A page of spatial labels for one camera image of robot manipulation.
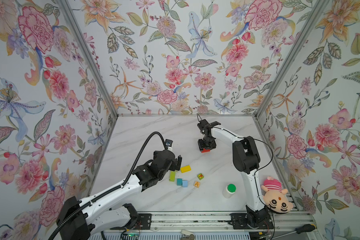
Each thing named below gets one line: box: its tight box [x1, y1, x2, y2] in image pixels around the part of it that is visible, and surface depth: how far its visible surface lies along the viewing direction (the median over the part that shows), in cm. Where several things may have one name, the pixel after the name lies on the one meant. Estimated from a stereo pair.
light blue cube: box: [182, 180, 188, 188], surface depth 87 cm
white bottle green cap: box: [222, 183, 237, 199], surface depth 78 cm
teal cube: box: [176, 178, 183, 186], surface depth 87 cm
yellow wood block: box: [180, 165, 192, 174], surface depth 94 cm
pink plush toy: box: [261, 176, 293, 213], surface depth 79 cm
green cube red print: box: [197, 173, 205, 181], surface depth 90 cm
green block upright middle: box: [169, 171, 176, 182], surface depth 92 cm
